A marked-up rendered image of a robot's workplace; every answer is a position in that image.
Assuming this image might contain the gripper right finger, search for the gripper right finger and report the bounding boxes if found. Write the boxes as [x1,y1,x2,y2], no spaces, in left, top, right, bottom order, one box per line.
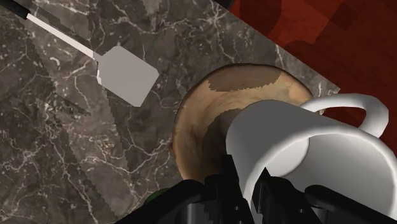
[251,168,397,224]

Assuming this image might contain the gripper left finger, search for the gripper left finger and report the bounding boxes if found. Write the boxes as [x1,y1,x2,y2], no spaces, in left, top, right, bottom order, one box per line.
[115,154,254,224]

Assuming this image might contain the white mug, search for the white mug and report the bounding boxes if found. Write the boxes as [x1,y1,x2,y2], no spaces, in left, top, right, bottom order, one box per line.
[225,93,397,220]

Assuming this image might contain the round wooden plate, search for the round wooden plate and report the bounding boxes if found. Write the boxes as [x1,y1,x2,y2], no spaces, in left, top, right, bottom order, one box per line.
[169,63,325,185]

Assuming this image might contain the green round object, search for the green round object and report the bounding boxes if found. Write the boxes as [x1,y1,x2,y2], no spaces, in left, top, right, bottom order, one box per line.
[143,187,171,206]

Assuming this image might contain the grey spatula with white handle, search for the grey spatula with white handle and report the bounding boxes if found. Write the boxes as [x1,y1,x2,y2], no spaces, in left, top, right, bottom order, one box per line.
[0,0,160,108]

